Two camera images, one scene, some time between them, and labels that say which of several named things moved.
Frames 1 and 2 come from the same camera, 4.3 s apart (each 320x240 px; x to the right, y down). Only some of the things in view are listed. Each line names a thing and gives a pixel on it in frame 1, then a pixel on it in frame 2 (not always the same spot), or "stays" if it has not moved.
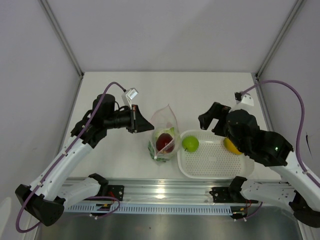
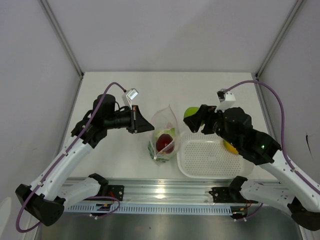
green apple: x=190 y=143 to x=190 y=111
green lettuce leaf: x=150 y=147 stays
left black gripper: x=138 y=123 stays
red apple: x=165 y=143 stays
